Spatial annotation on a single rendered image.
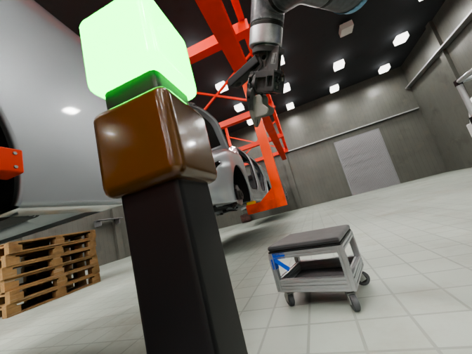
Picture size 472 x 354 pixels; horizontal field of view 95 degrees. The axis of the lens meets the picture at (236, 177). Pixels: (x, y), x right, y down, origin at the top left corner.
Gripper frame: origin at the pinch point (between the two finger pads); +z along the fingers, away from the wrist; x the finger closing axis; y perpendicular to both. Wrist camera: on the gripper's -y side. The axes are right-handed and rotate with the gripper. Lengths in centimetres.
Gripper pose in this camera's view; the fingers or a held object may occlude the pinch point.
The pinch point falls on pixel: (254, 122)
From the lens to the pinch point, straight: 69.0
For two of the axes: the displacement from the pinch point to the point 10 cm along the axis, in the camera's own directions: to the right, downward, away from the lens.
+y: 8.1, 1.8, -5.6
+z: -0.3, 9.6, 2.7
